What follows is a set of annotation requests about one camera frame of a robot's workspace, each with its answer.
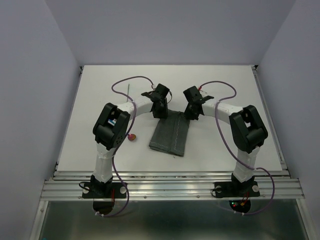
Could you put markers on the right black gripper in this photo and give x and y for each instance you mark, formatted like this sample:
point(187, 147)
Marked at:
point(189, 115)

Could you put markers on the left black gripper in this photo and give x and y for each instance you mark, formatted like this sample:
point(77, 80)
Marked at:
point(164, 113)

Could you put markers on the dark grey cloth napkin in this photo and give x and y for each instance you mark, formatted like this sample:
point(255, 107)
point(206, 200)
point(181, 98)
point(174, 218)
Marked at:
point(170, 134)

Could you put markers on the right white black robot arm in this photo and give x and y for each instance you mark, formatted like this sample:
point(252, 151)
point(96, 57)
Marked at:
point(247, 128)

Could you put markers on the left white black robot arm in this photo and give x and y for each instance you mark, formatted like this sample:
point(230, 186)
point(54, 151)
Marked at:
point(110, 131)

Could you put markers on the iridescent rainbow spoon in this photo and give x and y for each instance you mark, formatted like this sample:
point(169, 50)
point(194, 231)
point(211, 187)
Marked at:
point(131, 137)

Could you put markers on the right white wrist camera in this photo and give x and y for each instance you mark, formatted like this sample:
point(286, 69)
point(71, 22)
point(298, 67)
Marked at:
point(202, 92)

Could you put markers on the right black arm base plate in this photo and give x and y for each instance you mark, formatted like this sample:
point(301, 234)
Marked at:
point(229, 189)

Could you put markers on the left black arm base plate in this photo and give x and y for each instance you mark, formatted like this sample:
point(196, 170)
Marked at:
point(115, 190)

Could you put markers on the aluminium front rail frame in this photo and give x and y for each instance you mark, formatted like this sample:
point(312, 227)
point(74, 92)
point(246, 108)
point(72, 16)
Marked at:
point(182, 185)

